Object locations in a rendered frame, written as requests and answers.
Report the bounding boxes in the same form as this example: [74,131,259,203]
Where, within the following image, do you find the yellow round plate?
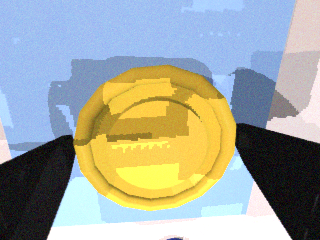
[73,65,236,211]

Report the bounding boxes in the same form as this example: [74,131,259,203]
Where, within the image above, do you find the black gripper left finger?
[0,135,76,240]

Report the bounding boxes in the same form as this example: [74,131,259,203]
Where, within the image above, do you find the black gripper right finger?
[235,123,320,240]

